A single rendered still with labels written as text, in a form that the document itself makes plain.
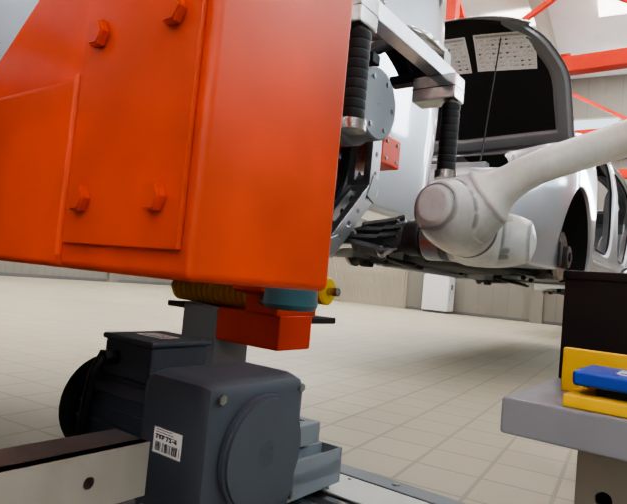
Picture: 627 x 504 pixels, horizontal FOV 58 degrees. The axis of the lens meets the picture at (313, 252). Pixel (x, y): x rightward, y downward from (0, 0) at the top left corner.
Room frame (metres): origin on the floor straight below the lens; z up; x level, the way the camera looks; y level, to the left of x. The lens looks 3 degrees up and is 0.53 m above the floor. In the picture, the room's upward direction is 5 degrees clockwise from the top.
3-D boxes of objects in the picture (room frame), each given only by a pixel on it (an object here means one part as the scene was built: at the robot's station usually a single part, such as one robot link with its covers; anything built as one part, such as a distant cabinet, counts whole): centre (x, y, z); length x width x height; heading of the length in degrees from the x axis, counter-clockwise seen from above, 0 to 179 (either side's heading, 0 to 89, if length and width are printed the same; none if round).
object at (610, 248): (5.54, -1.95, 1.49); 4.95 x 1.86 x 1.59; 143
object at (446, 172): (1.08, -0.24, 0.83); 0.04 x 0.04 x 0.16
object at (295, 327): (1.10, 0.08, 0.48); 0.16 x 0.12 x 0.17; 53
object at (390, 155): (1.34, -0.13, 0.85); 0.09 x 0.08 x 0.07; 143
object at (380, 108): (1.04, -0.01, 0.85); 0.21 x 0.14 x 0.14; 53
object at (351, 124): (0.80, -0.04, 0.83); 0.04 x 0.04 x 0.16
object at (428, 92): (1.09, -0.22, 0.93); 0.09 x 0.05 x 0.05; 53
